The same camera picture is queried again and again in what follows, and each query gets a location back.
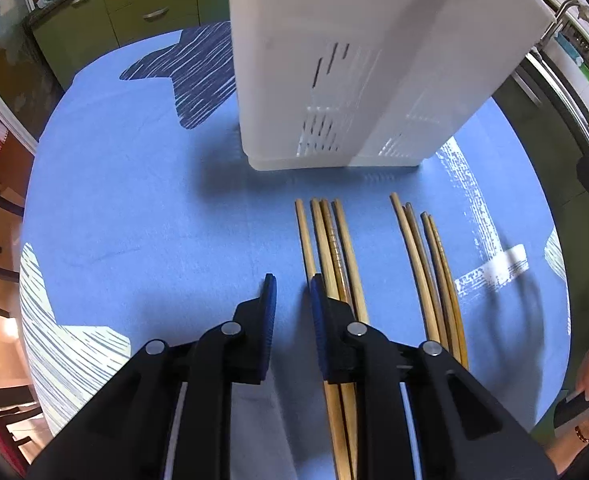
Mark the green sink cabinet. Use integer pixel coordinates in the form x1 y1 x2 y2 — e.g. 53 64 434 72
495 57 589 171

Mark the blue patterned tablecloth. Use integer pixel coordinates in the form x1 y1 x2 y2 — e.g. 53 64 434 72
18 21 573 480

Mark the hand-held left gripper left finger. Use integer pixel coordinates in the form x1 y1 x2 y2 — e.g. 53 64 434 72
27 273 278 480

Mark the white plastic utensil holder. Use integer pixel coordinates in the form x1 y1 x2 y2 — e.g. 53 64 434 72
228 0 559 172

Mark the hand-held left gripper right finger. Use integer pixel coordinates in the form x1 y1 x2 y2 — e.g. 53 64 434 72
309 273 558 480

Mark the tall steel faucet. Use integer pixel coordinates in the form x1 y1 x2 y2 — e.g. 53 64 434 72
539 0 583 43

